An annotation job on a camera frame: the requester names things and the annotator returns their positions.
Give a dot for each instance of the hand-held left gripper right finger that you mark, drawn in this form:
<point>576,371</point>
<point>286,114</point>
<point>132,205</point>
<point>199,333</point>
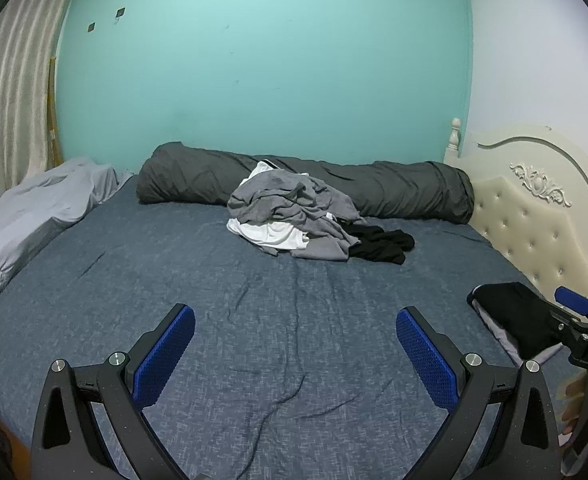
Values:
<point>426,360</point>

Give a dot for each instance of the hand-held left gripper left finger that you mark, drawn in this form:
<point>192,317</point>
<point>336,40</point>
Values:
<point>166,355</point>

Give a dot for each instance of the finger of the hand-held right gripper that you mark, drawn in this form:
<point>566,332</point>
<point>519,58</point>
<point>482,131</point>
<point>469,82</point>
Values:
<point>579,329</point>
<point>574,300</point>

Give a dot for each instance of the black garment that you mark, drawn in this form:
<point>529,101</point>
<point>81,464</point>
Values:
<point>514,315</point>
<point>379,245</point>

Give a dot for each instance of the grey sweater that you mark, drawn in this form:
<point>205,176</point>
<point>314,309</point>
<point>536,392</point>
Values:
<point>284,197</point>

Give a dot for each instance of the person's right hand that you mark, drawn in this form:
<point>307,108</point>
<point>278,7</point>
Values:
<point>574,407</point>

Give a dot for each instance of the folded light grey garment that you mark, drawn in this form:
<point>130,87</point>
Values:
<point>504,342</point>

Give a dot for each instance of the cream tufted headboard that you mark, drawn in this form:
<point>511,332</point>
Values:
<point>534,230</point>

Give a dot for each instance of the bed with blue sheet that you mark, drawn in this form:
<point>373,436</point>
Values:
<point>224,285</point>

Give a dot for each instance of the white garment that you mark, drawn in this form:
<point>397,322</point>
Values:
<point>269,235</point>

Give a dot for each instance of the dark grey rolled duvet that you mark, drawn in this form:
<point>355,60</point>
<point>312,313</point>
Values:
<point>184,180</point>

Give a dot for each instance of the cream bedpost finial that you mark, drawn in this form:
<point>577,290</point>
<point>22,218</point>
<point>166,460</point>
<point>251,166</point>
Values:
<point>454,140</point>

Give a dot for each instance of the light grey blanket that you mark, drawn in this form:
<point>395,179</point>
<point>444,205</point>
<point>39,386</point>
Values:
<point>34,205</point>

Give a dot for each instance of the striped beige curtain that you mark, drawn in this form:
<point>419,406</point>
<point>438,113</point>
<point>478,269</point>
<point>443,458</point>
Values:
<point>14,85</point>

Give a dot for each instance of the wooden frame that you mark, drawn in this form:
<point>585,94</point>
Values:
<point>54,110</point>

